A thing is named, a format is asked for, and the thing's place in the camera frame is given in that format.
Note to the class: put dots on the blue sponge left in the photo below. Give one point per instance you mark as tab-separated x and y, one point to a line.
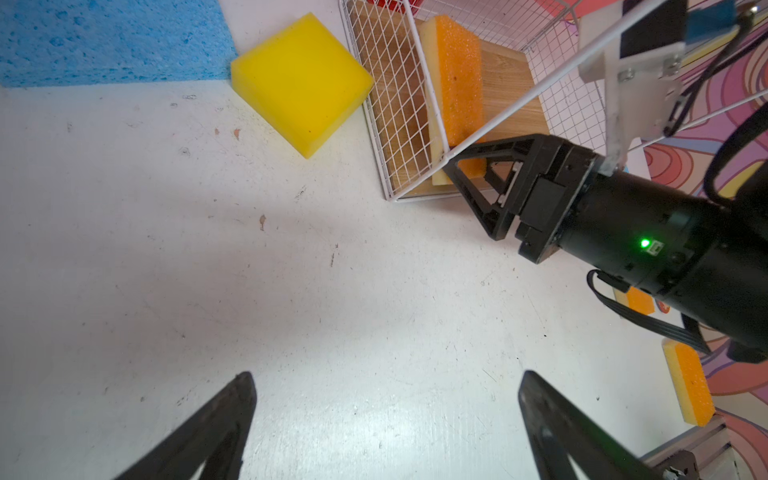
71	43

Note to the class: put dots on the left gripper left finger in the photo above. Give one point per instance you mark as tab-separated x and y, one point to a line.
209	444

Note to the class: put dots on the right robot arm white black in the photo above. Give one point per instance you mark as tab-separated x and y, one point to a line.
706	257

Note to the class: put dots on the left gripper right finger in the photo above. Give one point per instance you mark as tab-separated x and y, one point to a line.
561	436

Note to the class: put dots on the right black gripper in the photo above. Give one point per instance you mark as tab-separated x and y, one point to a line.
553	173

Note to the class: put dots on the white wire wooden shelf rack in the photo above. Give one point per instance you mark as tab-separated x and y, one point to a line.
531	85

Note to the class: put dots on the yellow sponge near shelf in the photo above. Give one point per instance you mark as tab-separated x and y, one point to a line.
303	82

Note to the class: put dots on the orange sponge with pale back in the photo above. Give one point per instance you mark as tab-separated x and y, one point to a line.
453	57

